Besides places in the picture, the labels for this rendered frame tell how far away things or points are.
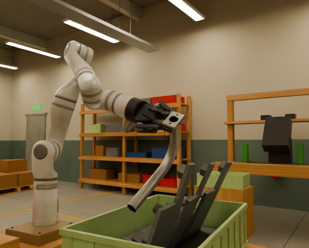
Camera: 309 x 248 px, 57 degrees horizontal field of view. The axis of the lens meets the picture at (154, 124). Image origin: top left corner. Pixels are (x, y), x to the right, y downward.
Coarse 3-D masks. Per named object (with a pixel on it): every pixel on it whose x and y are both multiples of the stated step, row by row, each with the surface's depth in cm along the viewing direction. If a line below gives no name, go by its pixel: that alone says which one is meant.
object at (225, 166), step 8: (224, 168) 108; (224, 176) 111; (216, 184) 109; (208, 192) 103; (216, 192) 112; (200, 200) 102; (208, 200) 107; (200, 208) 102; (208, 208) 112; (200, 216) 108; (192, 224) 103; (200, 224) 114; (184, 232) 103; (192, 232) 109; (184, 240) 104
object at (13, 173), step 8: (0, 160) 720; (8, 160) 708; (16, 160) 726; (24, 160) 746; (0, 168) 718; (8, 168) 707; (16, 168) 726; (24, 168) 745; (0, 176) 644; (8, 176) 663; (16, 176) 682; (24, 176) 701; (32, 176) 722; (0, 184) 644; (8, 184) 662; (16, 184) 682; (24, 184) 700; (32, 184) 719; (0, 192) 680; (8, 192) 668; (16, 192) 678
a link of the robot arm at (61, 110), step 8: (56, 104) 114; (64, 104) 114; (72, 104) 117; (56, 112) 115; (64, 112) 115; (72, 112) 118; (56, 120) 116; (64, 120) 117; (56, 128) 118; (64, 128) 119; (48, 136) 121; (56, 136) 120; (64, 136) 120; (56, 160) 120
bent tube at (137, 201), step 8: (176, 112) 81; (168, 120) 79; (176, 120) 81; (176, 128) 80; (176, 136) 82; (176, 144) 85; (168, 152) 86; (176, 152) 86; (168, 160) 85; (160, 168) 84; (168, 168) 85; (152, 176) 82; (160, 176) 82; (144, 184) 81; (152, 184) 80; (144, 192) 78; (136, 200) 76; (144, 200) 78; (128, 208) 77; (136, 208) 75
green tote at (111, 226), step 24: (96, 216) 97; (120, 216) 108; (144, 216) 123; (216, 216) 122; (240, 216) 105; (72, 240) 81; (96, 240) 76; (120, 240) 73; (216, 240) 79; (240, 240) 105
